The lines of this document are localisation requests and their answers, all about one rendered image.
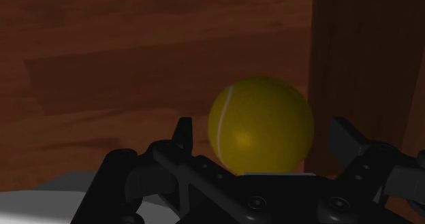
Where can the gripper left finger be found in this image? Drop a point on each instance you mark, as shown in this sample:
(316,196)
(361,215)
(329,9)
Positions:
(199,183)

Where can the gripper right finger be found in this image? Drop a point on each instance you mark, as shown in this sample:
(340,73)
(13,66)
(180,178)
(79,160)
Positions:
(365,163)

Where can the yellow tennis ball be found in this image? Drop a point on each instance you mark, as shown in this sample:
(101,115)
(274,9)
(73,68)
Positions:
(262,127)

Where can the dark wooden furniture panel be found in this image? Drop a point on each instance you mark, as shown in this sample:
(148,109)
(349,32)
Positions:
(362,67)

